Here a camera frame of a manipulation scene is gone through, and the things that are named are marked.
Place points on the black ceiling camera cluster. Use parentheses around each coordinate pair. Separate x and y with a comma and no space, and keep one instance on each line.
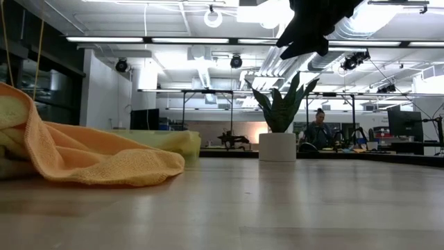
(352,62)

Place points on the black background robot arm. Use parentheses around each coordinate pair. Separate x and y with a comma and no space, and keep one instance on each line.
(230,139)

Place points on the black round ceiling device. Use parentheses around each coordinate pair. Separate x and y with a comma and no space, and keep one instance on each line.
(236,61)
(121,65)

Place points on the yellow microfiber towel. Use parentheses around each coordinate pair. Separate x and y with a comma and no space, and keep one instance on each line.
(10,112)
(187,142)

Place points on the black computer monitor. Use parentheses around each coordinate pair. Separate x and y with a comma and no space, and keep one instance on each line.
(404,125)
(144,119)

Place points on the orange microfiber towel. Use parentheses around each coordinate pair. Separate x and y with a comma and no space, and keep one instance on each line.
(104,156)

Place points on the yellow translucent plastic bin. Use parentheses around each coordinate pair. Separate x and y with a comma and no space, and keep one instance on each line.
(138,139)

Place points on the black metal stand frame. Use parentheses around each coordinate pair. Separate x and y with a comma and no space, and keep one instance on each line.
(353,114)
(208,91)

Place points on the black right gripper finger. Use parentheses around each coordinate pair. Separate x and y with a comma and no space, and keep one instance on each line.
(312,47)
(295,33)

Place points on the green snake plant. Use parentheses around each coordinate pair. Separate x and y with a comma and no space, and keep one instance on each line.
(281,111)

